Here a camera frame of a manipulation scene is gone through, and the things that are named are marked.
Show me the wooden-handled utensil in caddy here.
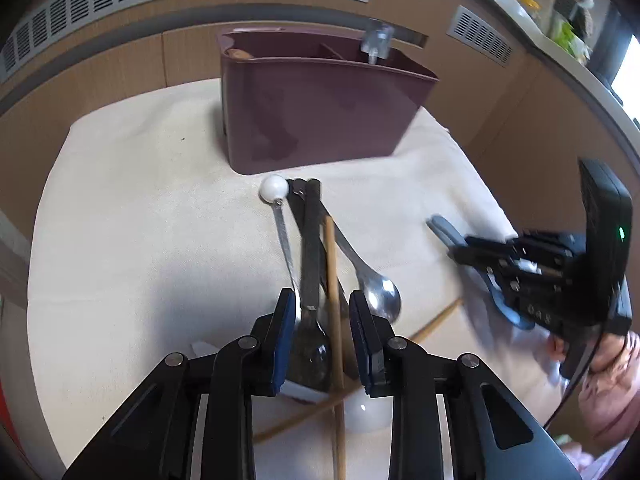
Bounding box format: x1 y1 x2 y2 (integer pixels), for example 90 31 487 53
226 48 253 60

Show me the black-handled spoon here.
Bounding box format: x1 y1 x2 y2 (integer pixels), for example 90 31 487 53
291 179 331 392

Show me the white ball-handled metal spoon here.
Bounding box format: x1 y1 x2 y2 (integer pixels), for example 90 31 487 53
259 174 300 306

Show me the steel spoon smiley handle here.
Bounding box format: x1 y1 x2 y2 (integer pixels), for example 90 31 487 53
288 179 401 323

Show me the maroon plastic utensil caddy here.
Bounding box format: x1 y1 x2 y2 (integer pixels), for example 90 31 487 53
218 27 439 174

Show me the small grey vent grille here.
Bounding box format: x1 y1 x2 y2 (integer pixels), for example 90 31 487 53
447 6 513 66

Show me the wooden chopstick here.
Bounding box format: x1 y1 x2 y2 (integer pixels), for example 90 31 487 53
324 214 347 480
253 298 463 444

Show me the person's right hand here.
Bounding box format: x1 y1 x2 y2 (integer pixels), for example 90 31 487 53
578 330 639 448

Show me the cream table cloth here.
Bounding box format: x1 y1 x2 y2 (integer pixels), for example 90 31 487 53
27 80 564 464

